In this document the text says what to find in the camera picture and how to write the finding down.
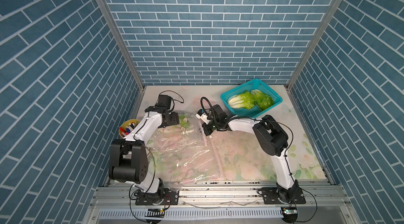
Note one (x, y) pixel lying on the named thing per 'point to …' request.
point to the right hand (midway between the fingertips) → (200, 130)
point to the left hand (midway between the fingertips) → (175, 120)
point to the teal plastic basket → (249, 85)
